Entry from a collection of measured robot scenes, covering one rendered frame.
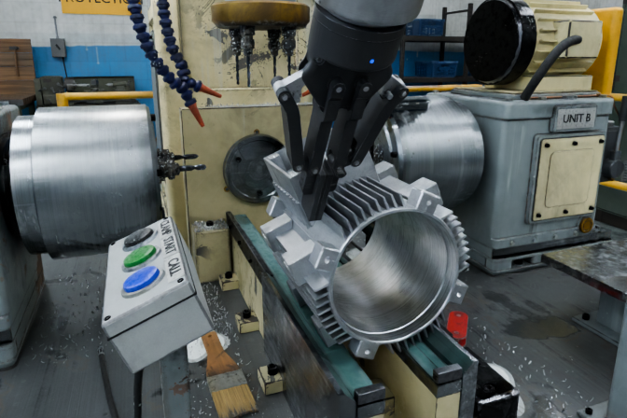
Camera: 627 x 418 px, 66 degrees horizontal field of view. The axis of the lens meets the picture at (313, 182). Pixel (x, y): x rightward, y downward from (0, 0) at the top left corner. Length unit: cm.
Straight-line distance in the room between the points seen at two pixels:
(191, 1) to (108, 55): 493
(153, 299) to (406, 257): 37
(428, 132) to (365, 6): 60
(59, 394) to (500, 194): 83
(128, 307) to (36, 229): 44
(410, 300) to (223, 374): 29
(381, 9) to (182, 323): 28
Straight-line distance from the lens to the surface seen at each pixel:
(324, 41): 39
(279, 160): 64
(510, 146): 103
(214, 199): 103
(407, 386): 61
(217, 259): 101
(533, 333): 91
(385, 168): 65
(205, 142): 100
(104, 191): 78
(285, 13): 87
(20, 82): 592
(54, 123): 82
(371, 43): 38
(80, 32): 605
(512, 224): 108
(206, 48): 112
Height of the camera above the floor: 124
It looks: 14 degrees down
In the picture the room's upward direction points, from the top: straight up
